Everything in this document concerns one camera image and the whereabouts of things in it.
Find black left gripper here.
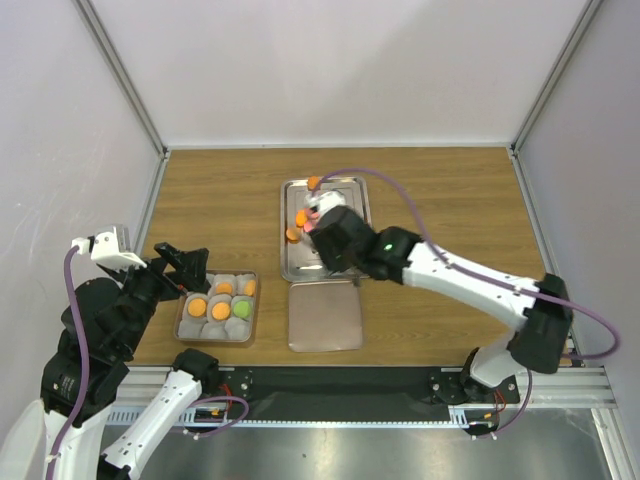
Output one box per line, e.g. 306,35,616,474
105,239,209,353

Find orange chip cookie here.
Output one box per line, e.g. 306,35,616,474
215,282,234,295

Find tan round biscuit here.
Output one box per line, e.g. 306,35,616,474
211,302,231,322
187,297,207,318
244,280,256,296

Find rose gold cookie tin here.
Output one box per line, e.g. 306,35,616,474
173,269,260,348

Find green round cookie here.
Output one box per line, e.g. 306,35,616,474
232,300,253,321

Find silver metal tongs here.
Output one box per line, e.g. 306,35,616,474
344,268,361,288

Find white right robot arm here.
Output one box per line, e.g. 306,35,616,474
305,205,573,404

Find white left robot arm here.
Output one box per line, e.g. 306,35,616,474
40,236,221,479

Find silver metal baking tray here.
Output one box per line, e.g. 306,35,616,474
280,176,372,283

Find orange fish cookie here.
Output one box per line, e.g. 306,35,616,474
295,210,308,227

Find orange pumpkin cookie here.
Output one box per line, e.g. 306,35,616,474
285,228,301,244

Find orange swirl cookie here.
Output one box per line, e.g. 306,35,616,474
307,176,320,190

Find rose gold tin lid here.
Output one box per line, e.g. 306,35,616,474
288,280,364,353

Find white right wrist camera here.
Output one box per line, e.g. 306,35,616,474
304,190,347,216

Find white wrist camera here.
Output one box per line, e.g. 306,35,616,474
91,224,146,271
304,190,347,216

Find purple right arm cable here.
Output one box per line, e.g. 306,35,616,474
308,167,621,361

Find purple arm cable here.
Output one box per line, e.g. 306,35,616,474
47,244,91,476
308,167,621,361

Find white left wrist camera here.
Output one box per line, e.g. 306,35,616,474
91,224,146,271

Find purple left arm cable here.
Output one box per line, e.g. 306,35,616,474
47,244,91,476

